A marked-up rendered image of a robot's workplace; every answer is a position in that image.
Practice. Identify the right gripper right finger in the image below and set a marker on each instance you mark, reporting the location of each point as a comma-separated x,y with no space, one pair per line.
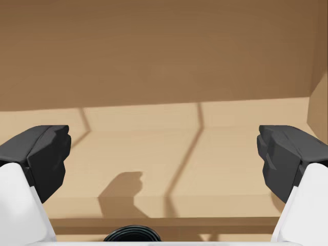
287,159

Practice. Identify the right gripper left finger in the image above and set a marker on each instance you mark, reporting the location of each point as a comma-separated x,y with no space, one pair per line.
38,159

